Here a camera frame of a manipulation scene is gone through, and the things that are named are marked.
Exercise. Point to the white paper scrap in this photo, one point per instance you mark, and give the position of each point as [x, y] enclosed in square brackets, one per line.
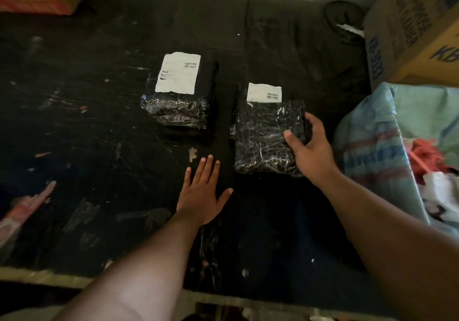
[351, 30]

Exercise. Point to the person's right forearm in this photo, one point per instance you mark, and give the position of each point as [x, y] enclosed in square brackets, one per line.
[394, 245]

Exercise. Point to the person's left thumb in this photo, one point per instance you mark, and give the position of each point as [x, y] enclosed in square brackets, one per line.
[225, 196]

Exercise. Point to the white plastic packet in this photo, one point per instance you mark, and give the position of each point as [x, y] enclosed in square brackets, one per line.
[443, 191]

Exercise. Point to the person's left forearm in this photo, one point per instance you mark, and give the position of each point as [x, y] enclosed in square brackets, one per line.
[143, 274]

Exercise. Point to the black wrapped parcel large label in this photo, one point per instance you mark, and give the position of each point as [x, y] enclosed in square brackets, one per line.
[181, 88]

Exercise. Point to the pink plastic wrapper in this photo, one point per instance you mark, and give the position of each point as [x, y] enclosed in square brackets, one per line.
[18, 217]

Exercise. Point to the black parcel small label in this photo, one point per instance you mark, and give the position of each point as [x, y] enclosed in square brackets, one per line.
[267, 134]

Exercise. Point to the person's left middle finger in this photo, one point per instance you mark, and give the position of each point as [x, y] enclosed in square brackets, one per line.
[208, 168]

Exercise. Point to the person's left hand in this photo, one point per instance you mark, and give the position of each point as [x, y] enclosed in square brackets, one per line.
[199, 199]

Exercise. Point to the striped woven plastic sack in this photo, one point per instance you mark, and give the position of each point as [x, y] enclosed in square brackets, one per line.
[373, 145]

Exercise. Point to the person's right thumb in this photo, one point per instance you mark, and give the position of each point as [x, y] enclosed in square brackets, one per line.
[294, 141]

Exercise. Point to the person's left little finger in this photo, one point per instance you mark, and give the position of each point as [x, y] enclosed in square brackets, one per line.
[187, 179]

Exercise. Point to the brown cardboard box blue print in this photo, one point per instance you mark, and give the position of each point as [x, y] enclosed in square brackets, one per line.
[408, 27]

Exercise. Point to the red cloth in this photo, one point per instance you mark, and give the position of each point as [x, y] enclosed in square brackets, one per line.
[426, 157]

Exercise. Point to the person's right hand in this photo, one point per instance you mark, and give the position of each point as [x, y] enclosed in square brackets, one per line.
[315, 157]

